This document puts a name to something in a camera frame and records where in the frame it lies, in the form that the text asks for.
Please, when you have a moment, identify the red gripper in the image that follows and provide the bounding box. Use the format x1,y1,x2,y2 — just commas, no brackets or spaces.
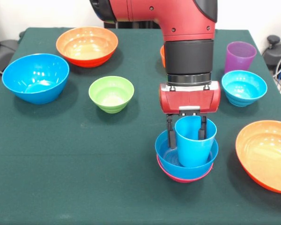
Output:
159,81,222,149

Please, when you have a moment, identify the blue cup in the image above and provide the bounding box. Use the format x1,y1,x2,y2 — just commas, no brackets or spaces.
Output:
174,116,218,168

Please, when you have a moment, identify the medium blue bowl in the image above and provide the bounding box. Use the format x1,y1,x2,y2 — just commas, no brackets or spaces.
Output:
155,129,219,180

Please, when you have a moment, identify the pink bowl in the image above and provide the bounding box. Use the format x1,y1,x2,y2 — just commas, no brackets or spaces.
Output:
156,154,214,184

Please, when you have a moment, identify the green ribbed bowl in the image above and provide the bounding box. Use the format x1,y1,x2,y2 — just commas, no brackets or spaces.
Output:
88,75,135,114

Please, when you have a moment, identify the purple cup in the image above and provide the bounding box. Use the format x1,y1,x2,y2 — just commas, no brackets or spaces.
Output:
224,41,258,75

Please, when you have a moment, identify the light blue ribbed bowl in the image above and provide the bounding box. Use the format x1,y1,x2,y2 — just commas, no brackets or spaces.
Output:
221,70,268,107

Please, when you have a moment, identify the large orange bowl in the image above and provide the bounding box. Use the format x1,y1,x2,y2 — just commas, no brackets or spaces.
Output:
56,26,119,68
235,120,281,195

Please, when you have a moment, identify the small orange bowl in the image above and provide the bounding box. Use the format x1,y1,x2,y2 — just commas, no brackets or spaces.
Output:
160,45,166,68

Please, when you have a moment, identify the dark green tablecloth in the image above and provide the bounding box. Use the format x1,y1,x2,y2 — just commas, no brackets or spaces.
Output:
0,27,281,225

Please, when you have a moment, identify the large blue bowl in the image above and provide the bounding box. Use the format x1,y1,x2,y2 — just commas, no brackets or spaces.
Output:
1,53,70,105

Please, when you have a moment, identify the dark grey pedestal foot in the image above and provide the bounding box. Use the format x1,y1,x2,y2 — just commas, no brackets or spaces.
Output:
262,35,281,72

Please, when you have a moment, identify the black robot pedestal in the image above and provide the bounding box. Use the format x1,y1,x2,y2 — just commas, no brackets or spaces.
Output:
103,20,163,30

